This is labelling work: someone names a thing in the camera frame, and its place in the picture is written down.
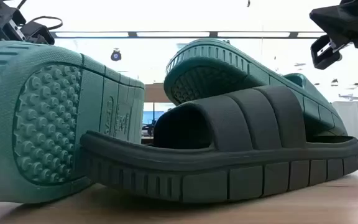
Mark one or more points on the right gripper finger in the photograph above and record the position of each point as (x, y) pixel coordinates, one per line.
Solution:
(334, 18)

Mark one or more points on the black rubber slide sandal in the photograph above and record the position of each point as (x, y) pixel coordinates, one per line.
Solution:
(216, 183)

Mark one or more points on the white partition panel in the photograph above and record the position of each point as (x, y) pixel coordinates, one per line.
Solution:
(350, 118)

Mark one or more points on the black ceiling spotlight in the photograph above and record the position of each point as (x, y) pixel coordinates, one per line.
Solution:
(116, 55)

